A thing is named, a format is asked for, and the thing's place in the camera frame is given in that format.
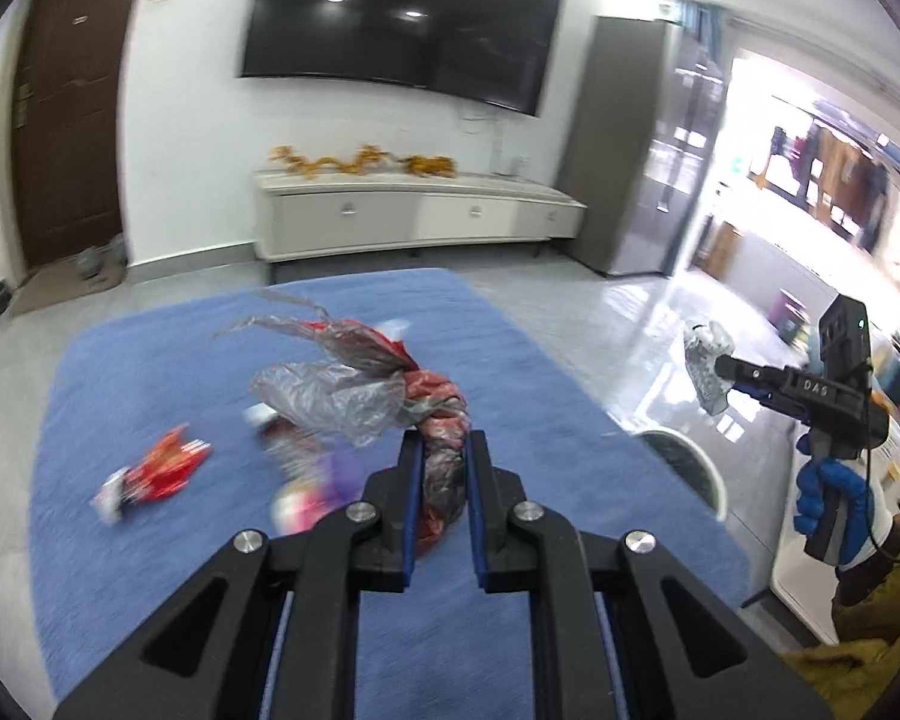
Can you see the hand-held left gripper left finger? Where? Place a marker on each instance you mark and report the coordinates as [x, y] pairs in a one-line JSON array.
[[411, 480]]

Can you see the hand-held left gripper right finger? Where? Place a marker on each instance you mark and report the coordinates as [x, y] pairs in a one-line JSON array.
[[474, 480]]

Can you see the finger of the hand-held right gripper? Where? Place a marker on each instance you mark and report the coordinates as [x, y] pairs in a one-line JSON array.
[[739, 367], [754, 392]]

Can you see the silver foil wrapper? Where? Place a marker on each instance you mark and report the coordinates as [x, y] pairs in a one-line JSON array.
[[709, 382]]

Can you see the white trash bin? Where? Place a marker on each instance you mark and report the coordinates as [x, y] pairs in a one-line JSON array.
[[709, 465]]

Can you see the purple and white wrapper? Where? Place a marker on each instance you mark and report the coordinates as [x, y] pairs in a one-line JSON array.
[[307, 495]]

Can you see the grey and red plastic bag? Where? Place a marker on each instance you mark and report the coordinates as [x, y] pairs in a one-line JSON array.
[[345, 390]]

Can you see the red snack wrapper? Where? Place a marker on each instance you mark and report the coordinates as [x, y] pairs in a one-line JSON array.
[[161, 469]]

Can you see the person's right forearm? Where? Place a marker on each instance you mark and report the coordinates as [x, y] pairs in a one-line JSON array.
[[885, 615]]

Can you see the person's right hand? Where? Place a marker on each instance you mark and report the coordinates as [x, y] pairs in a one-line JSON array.
[[825, 495]]

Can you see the cardboard box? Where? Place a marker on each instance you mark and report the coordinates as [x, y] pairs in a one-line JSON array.
[[726, 251]]

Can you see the small white wrapper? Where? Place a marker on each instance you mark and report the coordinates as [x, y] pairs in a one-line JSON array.
[[259, 414]]

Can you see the hanging clothes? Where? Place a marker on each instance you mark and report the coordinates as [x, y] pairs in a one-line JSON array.
[[832, 165]]

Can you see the grey refrigerator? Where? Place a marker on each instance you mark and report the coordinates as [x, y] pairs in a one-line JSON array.
[[622, 150]]

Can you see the white television cabinet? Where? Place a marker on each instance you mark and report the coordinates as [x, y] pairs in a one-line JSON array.
[[390, 214]]

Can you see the blue blanket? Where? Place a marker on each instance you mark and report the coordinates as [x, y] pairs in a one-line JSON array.
[[157, 360]]

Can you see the golden tiger ornament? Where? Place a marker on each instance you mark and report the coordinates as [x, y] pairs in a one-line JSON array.
[[429, 165]]

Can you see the golden dragon ornament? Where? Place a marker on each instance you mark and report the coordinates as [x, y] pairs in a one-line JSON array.
[[322, 161]]

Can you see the grey slippers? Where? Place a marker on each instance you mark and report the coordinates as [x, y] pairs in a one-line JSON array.
[[101, 259]]

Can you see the brown doormat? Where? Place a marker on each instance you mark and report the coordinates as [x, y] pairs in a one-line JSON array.
[[52, 289]]

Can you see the brown door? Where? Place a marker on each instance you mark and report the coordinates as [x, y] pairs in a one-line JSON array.
[[75, 127]]

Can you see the black wall television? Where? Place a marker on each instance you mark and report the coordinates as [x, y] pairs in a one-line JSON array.
[[405, 15]]

